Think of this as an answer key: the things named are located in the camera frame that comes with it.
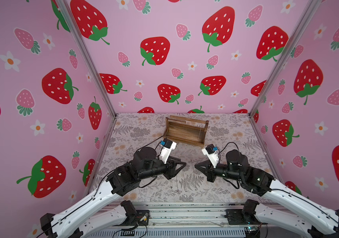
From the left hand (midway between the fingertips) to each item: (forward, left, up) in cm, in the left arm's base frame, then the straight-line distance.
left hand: (184, 162), depth 61 cm
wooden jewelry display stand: (+43, -4, -29) cm, 52 cm away
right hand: (+2, -7, -6) cm, 9 cm away
